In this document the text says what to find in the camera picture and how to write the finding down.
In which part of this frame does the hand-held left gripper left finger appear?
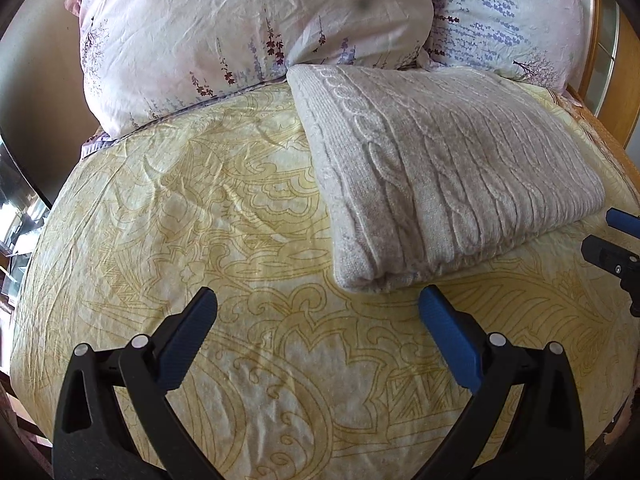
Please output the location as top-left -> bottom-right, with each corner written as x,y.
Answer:
52,286 -> 224,480

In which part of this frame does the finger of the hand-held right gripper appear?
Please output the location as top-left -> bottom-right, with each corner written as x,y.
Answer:
581,235 -> 640,317
605,208 -> 640,234

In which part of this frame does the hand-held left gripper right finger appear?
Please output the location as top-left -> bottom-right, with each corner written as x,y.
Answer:
412,284 -> 586,480

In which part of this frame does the beige cable knit sweater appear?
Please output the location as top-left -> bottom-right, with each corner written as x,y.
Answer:
286,64 -> 607,294

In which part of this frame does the wooden headboard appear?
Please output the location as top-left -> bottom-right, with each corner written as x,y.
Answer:
565,0 -> 640,149

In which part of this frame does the yellow patterned bedsheet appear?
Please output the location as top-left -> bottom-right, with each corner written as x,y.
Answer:
10,80 -> 640,480

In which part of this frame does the lavender print pillow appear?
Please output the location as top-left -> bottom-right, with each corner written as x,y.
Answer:
420,0 -> 594,95

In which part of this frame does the dark flat panel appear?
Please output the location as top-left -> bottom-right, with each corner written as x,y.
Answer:
0,132 -> 56,208

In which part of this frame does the pink floral pillow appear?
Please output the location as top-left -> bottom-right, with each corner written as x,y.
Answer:
65,0 -> 435,139

